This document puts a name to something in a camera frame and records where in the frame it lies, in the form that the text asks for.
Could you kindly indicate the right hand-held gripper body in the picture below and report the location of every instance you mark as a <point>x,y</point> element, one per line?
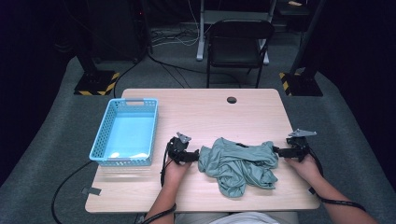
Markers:
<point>299,147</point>

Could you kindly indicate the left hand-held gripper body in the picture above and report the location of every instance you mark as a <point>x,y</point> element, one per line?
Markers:
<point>177,149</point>

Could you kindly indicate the green t-shirt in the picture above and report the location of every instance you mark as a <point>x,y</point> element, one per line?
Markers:
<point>236,165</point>

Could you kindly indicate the person's right hand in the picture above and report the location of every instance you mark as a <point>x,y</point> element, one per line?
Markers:
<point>305,169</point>

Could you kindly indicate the person's left hand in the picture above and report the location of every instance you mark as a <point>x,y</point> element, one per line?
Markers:
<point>174,172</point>

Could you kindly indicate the blue plastic basket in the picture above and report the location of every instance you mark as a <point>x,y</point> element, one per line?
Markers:
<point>130,133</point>

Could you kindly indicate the black stand with striped base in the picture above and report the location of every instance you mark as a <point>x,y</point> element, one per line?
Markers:
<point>96,82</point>
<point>300,84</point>

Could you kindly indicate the person's light clothing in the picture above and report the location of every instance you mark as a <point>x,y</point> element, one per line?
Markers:
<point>236,218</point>

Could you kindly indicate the grey tape piece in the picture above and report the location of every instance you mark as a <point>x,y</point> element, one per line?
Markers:
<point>91,191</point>

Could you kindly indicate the black folding chair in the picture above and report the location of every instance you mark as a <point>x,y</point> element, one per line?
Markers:
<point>236,49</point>

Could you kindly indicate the black computer tower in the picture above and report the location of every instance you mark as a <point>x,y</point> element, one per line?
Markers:
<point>115,31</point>

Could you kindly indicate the white desk frame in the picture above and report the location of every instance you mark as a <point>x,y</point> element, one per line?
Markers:
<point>200,37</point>

